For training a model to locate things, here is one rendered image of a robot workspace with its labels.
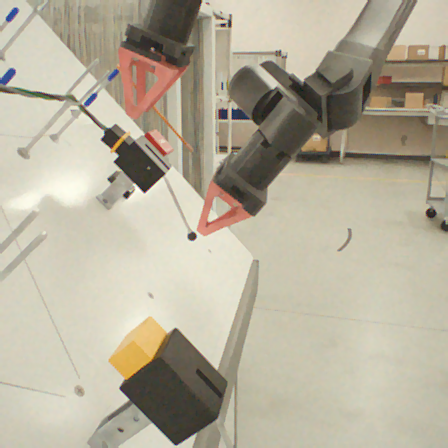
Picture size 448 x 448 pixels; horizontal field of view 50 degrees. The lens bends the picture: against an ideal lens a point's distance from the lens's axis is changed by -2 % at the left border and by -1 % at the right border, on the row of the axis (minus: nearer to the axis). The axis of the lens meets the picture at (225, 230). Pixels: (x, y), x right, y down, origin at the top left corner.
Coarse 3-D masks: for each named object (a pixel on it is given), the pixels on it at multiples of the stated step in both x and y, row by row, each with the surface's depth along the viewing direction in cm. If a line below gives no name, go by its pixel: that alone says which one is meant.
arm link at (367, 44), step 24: (384, 0) 63; (408, 0) 63; (360, 24) 61; (384, 24) 61; (336, 48) 59; (360, 48) 58; (384, 48) 60; (360, 72) 56; (336, 96) 56; (360, 96) 58; (336, 120) 59
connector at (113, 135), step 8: (112, 128) 60; (120, 128) 62; (104, 136) 59; (112, 136) 59; (120, 136) 60; (128, 136) 62; (112, 144) 60; (120, 144) 60; (128, 144) 60; (120, 152) 60
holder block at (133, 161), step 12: (132, 144) 59; (144, 144) 61; (120, 156) 60; (132, 156) 60; (144, 156) 59; (156, 156) 62; (120, 168) 60; (132, 168) 60; (144, 168) 60; (156, 168) 60; (168, 168) 62; (132, 180) 61; (144, 180) 61; (156, 180) 60; (144, 192) 61
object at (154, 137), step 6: (150, 132) 84; (156, 132) 87; (150, 138) 84; (156, 138) 85; (162, 138) 88; (156, 144) 84; (162, 144) 85; (168, 144) 88; (162, 150) 84; (168, 150) 86
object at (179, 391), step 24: (168, 336) 36; (168, 360) 34; (192, 360) 36; (144, 384) 34; (168, 384) 33; (192, 384) 34; (216, 384) 36; (120, 408) 39; (144, 408) 34; (168, 408) 34; (192, 408) 34; (216, 408) 34; (96, 432) 37; (120, 432) 37; (168, 432) 35; (192, 432) 34
